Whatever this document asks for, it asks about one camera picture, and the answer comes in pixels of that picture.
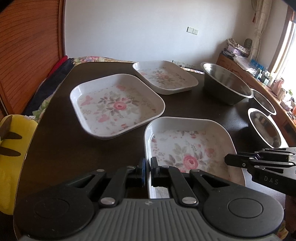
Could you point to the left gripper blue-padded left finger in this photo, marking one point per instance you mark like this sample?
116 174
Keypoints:
128 182

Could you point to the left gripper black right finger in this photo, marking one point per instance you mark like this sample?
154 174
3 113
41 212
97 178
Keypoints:
171 178

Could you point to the small steel bowl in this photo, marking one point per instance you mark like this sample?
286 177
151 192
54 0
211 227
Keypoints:
263 132

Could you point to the floral square plate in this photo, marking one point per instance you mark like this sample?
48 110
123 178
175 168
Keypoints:
113 105
191 143
164 77

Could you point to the medium steel bowl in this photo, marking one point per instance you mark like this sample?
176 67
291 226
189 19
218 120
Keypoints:
261 103

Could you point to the large steel bowl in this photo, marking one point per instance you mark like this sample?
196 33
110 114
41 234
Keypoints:
224 85

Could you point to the wooden sideboard cabinet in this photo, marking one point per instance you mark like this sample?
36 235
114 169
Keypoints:
282 119

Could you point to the white power strip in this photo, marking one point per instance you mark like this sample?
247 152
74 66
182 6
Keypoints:
186 65

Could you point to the yellow plush toy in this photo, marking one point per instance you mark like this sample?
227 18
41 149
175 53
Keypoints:
16 134

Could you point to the stack of magazines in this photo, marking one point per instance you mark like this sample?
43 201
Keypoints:
236 48

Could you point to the dark blue blanket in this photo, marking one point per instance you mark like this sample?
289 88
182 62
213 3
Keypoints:
48 87

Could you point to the floral bed quilt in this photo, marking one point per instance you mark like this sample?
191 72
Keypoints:
86 59

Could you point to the red cloth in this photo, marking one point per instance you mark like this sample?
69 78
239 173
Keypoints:
57 65

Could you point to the patterned beige curtain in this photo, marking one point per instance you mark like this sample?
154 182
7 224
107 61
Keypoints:
263 9

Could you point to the wooden louvered wardrobe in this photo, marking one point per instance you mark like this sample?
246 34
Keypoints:
32 42

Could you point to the white wall switch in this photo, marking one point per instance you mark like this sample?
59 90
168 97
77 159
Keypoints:
192 30

